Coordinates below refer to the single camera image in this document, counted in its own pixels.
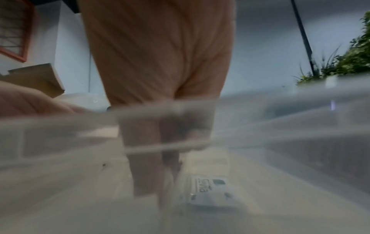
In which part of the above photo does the person's left hand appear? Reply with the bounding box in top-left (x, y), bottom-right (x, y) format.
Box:
top-left (0, 81), bottom-right (87, 120)

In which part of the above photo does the person's right hand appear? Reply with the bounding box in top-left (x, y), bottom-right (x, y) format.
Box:
top-left (77, 0), bottom-right (236, 206)

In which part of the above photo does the brown cardboard box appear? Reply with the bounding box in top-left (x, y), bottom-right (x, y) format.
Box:
top-left (0, 63), bottom-right (66, 99)

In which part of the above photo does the white sachet packets pile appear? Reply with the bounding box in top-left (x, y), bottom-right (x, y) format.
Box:
top-left (187, 175), bottom-right (239, 208)

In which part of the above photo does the clear compartment tray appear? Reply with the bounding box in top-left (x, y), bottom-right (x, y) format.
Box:
top-left (0, 75), bottom-right (370, 234)

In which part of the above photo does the green leafy plant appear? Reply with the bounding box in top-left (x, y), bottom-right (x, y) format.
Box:
top-left (294, 11), bottom-right (370, 86)

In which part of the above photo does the grey window frame post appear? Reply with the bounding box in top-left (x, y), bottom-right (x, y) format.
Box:
top-left (290, 0), bottom-right (322, 77)

